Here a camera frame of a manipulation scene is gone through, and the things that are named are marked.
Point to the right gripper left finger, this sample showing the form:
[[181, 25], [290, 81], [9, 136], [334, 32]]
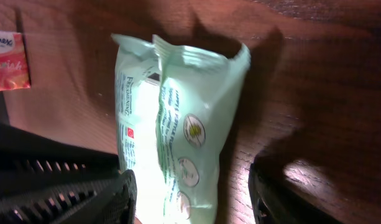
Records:
[[114, 204]]

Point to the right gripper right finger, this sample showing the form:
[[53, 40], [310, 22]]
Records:
[[274, 203]]

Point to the light green wipes pack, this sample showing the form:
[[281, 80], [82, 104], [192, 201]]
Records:
[[175, 105]]

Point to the orange tissue pack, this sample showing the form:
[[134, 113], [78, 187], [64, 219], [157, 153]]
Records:
[[14, 70]]

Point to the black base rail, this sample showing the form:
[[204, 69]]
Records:
[[37, 173]]

